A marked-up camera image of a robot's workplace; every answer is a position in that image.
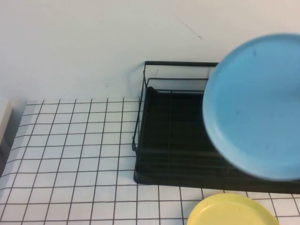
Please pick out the beige board edge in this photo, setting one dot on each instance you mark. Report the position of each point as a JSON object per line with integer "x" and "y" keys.
{"x": 4, "y": 122}

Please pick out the blue round plate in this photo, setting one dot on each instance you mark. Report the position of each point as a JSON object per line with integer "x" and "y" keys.
{"x": 257, "y": 105}

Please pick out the white black-grid tablecloth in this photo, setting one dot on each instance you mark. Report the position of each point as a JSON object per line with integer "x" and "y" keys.
{"x": 70, "y": 152}

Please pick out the black plastic drip tray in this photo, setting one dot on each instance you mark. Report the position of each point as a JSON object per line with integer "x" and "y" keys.
{"x": 175, "y": 117}

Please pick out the yellow round plate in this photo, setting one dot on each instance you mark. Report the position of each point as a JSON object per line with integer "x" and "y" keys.
{"x": 229, "y": 211}

